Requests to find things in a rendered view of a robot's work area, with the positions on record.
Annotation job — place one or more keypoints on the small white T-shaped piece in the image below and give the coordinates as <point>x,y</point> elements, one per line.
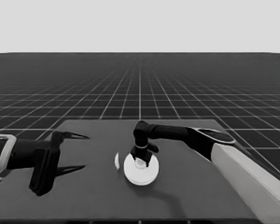
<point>116,161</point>

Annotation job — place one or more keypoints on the large thick white disc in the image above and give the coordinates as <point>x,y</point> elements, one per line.
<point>140,178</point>

